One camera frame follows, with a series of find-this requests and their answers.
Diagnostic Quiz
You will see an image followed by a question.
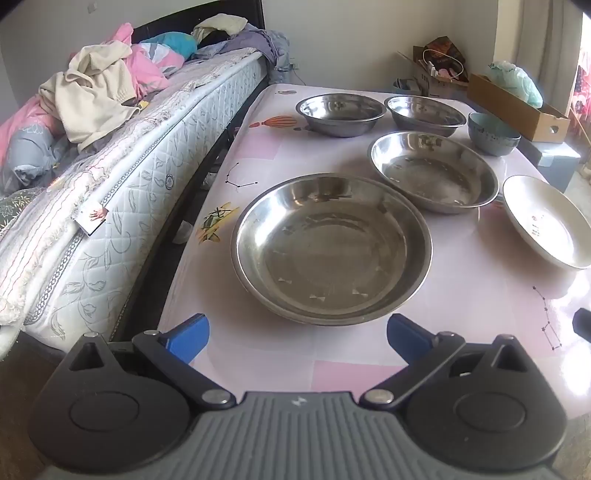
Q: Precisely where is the open cardboard box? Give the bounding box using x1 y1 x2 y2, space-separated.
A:
396 45 469 100

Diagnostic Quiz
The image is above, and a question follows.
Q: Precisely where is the cream cloth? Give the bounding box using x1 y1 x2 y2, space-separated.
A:
191 14 252 44

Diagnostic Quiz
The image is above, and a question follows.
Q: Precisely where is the long cardboard box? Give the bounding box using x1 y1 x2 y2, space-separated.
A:
467 73 571 143

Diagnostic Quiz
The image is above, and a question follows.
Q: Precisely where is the white quilted mattress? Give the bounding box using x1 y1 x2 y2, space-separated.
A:
0 48 271 354

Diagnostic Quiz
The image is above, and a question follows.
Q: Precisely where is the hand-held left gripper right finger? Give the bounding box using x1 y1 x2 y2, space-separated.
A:
359 313 532 411

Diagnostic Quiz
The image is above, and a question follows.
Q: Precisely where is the lavender sheet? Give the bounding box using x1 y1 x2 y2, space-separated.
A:
194 24 273 61

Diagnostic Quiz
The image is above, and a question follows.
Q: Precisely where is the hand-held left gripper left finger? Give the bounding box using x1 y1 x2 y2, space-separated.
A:
67 313 237 411

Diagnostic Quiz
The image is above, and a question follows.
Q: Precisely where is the teal ceramic bowl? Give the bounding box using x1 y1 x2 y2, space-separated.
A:
468 112 522 157

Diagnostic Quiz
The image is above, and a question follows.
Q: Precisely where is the dark printed paper bag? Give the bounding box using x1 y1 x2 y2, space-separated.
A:
422 36 469 79

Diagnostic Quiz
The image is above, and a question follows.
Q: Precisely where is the dark grey box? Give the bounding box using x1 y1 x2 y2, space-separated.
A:
517 138 581 195

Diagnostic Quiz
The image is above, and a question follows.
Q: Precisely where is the white ceramic plate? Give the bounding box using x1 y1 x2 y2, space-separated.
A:
502 175 591 270

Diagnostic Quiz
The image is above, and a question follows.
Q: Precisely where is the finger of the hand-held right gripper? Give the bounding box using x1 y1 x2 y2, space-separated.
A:
573 308 591 343

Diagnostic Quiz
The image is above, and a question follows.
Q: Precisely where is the green leaf pattern cloth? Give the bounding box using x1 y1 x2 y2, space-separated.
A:
0 187 49 241

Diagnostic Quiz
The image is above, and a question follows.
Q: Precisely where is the green plastic bag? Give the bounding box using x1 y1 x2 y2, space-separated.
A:
488 60 544 109

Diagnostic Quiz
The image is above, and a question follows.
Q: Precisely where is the steel bowl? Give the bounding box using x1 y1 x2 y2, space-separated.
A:
385 95 467 138
295 93 387 138

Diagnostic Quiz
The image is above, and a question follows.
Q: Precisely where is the pile of clothes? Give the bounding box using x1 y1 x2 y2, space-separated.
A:
0 23 200 195

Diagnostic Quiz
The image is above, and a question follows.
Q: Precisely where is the medium steel basin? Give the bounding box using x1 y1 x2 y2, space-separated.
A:
368 131 500 214

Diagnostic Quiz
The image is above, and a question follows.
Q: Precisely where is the pink printed tablecloth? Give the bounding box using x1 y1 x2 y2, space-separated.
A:
157 83 591 430

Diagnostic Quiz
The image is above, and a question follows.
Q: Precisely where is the beige garment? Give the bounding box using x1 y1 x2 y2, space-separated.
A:
38 43 141 153

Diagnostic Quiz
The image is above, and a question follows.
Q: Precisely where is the black headboard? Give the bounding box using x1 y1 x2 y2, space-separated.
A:
131 0 267 44

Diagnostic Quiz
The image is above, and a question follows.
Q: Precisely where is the blue-grey garment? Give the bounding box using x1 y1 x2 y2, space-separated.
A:
263 30 293 72

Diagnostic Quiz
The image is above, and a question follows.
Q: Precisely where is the white mattress tag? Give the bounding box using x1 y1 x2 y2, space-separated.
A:
76 200 109 237

